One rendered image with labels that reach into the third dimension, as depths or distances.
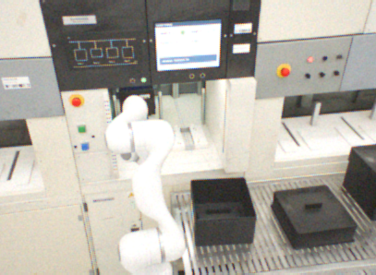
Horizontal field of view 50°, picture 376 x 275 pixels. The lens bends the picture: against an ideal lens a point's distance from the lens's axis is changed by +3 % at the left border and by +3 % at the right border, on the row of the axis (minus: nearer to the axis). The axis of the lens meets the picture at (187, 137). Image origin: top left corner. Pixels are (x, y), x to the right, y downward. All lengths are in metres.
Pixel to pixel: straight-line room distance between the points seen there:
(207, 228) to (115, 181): 0.58
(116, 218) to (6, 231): 0.56
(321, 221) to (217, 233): 0.48
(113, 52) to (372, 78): 1.25
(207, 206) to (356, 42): 1.05
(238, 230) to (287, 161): 0.59
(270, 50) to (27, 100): 1.09
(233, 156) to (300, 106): 0.77
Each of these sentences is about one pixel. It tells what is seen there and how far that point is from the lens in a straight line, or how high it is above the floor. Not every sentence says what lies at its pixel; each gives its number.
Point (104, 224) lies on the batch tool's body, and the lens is 2.33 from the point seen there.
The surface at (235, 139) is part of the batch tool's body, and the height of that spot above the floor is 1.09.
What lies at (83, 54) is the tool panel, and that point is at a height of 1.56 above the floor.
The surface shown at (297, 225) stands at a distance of 1.92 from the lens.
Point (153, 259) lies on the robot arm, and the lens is 1.40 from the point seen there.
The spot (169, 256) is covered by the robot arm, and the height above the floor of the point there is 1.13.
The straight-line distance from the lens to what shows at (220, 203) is 2.10.
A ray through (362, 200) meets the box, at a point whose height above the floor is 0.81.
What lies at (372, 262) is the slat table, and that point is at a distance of 2.03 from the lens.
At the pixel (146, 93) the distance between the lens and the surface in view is 2.43.
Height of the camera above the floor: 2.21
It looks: 34 degrees down
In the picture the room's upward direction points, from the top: straight up
